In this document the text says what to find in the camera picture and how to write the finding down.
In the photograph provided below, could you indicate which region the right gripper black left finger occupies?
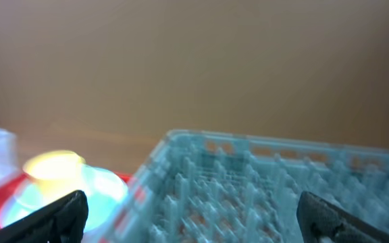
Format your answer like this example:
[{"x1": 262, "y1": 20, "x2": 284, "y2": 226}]
[{"x1": 0, "y1": 190, "x2": 88, "y2": 243}]

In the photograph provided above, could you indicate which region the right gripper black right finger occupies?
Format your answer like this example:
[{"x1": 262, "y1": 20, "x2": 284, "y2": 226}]
[{"x1": 296, "y1": 191, "x2": 389, "y2": 243}]

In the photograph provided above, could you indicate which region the yellow plastic cup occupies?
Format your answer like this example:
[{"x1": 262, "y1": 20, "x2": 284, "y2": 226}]
[{"x1": 22, "y1": 151, "x2": 85, "y2": 200}]

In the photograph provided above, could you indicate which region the grey dishwasher rack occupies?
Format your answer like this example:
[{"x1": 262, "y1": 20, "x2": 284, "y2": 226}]
[{"x1": 98, "y1": 130, "x2": 389, "y2": 242}]

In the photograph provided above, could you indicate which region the light blue plate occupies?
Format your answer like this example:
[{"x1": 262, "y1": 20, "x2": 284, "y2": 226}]
[{"x1": 0, "y1": 165, "x2": 128, "y2": 233}]

